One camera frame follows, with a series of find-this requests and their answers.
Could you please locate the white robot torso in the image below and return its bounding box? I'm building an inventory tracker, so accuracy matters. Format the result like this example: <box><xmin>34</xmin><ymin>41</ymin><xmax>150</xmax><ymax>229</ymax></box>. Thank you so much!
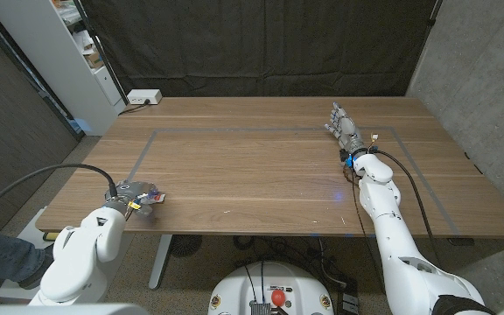
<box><xmin>207</xmin><ymin>261</ymin><xmax>335</xmax><ymax>315</ymax></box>

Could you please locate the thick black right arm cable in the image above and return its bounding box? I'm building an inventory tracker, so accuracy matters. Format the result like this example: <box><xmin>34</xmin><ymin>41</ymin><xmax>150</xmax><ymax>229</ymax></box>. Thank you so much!
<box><xmin>372</xmin><ymin>148</ymin><xmax>444</xmax><ymax>268</ymax></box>

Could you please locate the black floor power box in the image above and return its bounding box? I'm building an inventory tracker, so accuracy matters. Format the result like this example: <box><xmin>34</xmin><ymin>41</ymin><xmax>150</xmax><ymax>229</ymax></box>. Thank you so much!
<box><xmin>337</xmin><ymin>279</ymin><xmax>361</xmax><ymax>315</ymax></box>

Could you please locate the grey tape rectangle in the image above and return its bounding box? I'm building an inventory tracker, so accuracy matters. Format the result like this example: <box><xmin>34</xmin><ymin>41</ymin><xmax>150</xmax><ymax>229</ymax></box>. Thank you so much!
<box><xmin>127</xmin><ymin>126</ymin><xmax>461</xmax><ymax>235</ymax></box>

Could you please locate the black stand pole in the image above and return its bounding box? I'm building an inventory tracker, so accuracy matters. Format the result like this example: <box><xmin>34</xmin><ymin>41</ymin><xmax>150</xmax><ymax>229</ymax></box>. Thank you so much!
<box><xmin>72</xmin><ymin>0</ymin><xmax>130</xmax><ymax>106</ymax></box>
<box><xmin>426</xmin><ymin>0</ymin><xmax>444</xmax><ymax>27</ymax></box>

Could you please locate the white power strip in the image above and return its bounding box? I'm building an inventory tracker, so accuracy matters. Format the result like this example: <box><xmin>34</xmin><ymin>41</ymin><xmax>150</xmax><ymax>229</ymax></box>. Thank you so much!
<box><xmin>127</xmin><ymin>88</ymin><xmax>164</xmax><ymax>106</ymax></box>

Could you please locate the black fabric curtain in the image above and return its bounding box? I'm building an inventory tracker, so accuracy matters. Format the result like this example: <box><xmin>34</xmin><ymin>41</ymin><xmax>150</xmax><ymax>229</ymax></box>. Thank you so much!
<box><xmin>79</xmin><ymin>0</ymin><xmax>444</xmax><ymax>98</ymax></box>

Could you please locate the round black floor fan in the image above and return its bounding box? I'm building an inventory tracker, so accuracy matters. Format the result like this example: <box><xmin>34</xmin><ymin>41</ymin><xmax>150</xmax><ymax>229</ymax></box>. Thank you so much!
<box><xmin>169</xmin><ymin>234</ymin><xmax>204</xmax><ymax>258</ymax></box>

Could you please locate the white floor board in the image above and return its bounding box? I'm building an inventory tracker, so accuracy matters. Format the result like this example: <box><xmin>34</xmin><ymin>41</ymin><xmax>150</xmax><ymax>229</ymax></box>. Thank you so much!
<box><xmin>0</xmin><ymin>207</ymin><xmax>60</xmax><ymax>303</ymax></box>

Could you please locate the white shelf cabinet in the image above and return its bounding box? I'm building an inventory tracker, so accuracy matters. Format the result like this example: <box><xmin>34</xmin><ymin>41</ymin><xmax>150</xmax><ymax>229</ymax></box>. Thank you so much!
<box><xmin>0</xmin><ymin>0</ymin><xmax>127</xmax><ymax>137</ymax></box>

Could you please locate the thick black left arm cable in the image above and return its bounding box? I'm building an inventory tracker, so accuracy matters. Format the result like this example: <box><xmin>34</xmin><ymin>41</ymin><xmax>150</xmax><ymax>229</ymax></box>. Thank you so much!
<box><xmin>0</xmin><ymin>163</ymin><xmax>118</xmax><ymax>224</ymax></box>

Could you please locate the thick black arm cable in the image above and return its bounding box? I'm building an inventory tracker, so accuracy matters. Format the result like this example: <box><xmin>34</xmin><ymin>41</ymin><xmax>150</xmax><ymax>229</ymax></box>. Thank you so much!
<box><xmin>0</xmin><ymin>163</ymin><xmax>118</xmax><ymax>224</ymax></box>
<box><xmin>372</xmin><ymin>148</ymin><xmax>444</xmax><ymax>268</ymax></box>

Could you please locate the white toothpaste tube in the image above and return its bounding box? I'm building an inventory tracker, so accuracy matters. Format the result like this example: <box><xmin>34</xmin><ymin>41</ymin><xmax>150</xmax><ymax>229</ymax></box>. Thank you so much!
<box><xmin>144</xmin><ymin>191</ymin><xmax>166</xmax><ymax>206</ymax></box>

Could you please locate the small cardboard box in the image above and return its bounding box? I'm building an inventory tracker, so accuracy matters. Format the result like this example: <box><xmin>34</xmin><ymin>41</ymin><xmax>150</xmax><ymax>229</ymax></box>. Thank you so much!
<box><xmin>83</xmin><ymin>50</ymin><xmax>104</xmax><ymax>69</ymax></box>

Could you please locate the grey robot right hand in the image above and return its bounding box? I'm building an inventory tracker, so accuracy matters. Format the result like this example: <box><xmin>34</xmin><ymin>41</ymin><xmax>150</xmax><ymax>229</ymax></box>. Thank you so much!
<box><xmin>324</xmin><ymin>101</ymin><xmax>366</xmax><ymax>154</ymax></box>

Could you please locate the grey finned metal box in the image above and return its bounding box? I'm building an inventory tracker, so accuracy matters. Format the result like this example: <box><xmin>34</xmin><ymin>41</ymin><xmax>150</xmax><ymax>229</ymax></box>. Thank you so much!
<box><xmin>250</xmin><ymin>301</ymin><xmax>273</xmax><ymax>315</ymax></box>

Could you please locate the dark brown shoe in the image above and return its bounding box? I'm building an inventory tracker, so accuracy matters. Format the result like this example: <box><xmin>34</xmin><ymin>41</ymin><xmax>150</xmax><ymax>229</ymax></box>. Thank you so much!
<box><xmin>17</xmin><ymin>244</ymin><xmax>56</xmax><ymax>290</ymax></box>

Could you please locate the black power strip cord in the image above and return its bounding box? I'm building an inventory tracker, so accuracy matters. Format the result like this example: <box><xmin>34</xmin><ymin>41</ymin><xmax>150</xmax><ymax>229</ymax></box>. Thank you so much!
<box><xmin>118</xmin><ymin>99</ymin><xmax>151</xmax><ymax>116</ymax></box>

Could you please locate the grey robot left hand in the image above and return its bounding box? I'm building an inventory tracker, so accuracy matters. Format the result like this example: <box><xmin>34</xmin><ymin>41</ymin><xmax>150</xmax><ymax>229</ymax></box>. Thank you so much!
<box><xmin>105</xmin><ymin>178</ymin><xmax>165</xmax><ymax>220</ymax></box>

